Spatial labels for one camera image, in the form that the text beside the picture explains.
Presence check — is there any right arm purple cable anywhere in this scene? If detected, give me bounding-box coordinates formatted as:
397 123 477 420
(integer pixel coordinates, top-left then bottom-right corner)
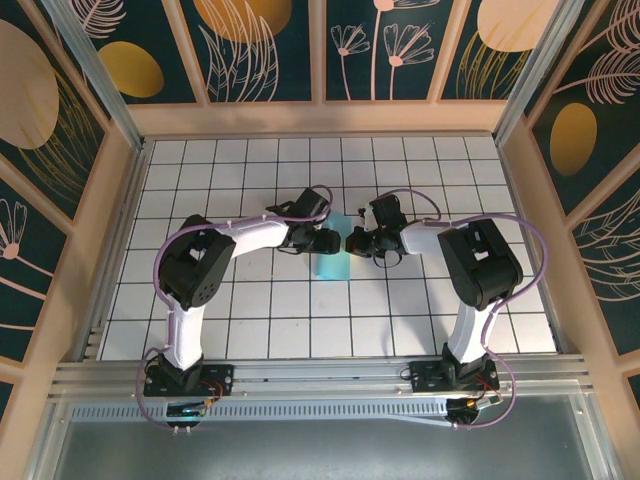
377 188 550 432

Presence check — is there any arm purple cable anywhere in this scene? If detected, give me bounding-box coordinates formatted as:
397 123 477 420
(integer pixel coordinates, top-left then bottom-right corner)
130 184 335 434
377 188 550 432

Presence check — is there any light blue paper sheet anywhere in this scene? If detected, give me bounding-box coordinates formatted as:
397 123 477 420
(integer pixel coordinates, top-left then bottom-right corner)
313 210 353 282

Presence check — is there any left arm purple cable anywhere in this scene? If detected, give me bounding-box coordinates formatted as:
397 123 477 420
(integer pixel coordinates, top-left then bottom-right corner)
130 184 335 434

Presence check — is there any aluminium corner post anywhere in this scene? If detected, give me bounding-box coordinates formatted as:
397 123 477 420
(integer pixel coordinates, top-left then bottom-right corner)
492 0 587 146
39 0 147 151

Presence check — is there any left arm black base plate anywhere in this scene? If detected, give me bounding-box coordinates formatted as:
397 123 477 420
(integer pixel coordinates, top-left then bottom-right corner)
143 363 236 399

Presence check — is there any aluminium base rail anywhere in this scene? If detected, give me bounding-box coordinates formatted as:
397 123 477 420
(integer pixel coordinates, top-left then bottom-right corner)
48 353 594 401

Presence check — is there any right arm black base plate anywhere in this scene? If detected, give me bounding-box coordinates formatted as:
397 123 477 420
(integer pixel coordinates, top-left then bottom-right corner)
408 360 501 394

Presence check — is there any grey slotted cable duct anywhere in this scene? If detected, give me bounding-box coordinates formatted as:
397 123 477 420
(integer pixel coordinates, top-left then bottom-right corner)
69 399 454 427

